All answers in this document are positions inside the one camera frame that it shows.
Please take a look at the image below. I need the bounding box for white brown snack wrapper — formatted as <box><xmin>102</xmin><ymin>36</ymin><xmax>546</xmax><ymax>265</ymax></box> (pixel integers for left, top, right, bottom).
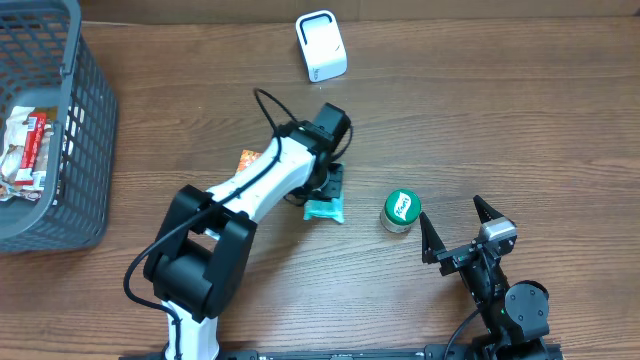
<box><xmin>1</xmin><ymin>106</ymin><xmax>57</xmax><ymax>202</ymax></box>

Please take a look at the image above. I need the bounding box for grey plastic mesh basket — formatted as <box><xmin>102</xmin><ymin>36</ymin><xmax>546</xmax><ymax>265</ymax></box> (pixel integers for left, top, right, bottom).
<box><xmin>1</xmin><ymin>0</ymin><xmax>118</xmax><ymax>253</ymax></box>

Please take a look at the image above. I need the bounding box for teal wipes packet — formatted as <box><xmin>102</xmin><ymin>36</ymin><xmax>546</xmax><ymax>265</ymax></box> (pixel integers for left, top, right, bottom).
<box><xmin>303</xmin><ymin>192</ymin><xmax>345</xmax><ymax>224</ymax></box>

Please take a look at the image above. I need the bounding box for red white snack bar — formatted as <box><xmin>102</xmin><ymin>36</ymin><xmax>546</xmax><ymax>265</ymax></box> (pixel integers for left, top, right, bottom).
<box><xmin>15</xmin><ymin>112</ymin><xmax>47</xmax><ymax>186</ymax></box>

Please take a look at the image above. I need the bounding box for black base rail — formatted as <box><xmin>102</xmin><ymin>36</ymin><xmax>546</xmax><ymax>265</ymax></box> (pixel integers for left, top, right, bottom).
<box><xmin>119</xmin><ymin>345</ymin><xmax>565</xmax><ymax>360</ymax></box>

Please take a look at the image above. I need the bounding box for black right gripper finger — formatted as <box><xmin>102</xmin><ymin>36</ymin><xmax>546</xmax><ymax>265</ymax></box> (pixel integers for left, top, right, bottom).
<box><xmin>419</xmin><ymin>212</ymin><xmax>446</xmax><ymax>264</ymax></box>
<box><xmin>473</xmin><ymin>195</ymin><xmax>503</xmax><ymax>224</ymax></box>

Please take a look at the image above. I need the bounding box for white barcode scanner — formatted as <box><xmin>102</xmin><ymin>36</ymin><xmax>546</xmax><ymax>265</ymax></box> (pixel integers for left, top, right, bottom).
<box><xmin>295</xmin><ymin>10</ymin><xmax>348</xmax><ymax>83</ymax></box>

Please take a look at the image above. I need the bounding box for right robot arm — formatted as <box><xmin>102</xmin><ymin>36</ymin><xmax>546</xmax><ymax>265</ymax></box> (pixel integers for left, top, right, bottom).
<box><xmin>419</xmin><ymin>195</ymin><xmax>552</xmax><ymax>359</ymax></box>

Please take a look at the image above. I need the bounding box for orange snack packet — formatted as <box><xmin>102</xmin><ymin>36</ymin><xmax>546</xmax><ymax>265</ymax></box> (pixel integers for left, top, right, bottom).
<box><xmin>236</xmin><ymin>149</ymin><xmax>262</xmax><ymax>174</ymax></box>

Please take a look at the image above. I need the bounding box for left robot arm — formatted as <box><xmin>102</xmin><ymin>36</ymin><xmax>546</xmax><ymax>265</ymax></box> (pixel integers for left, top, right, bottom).
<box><xmin>143</xmin><ymin>103</ymin><xmax>352</xmax><ymax>359</ymax></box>

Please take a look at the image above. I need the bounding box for green lid glass jar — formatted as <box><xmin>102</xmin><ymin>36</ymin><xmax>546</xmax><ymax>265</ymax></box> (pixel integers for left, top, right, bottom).
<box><xmin>380</xmin><ymin>189</ymin><xmax>422</xmax><ymax>233</ymax></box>

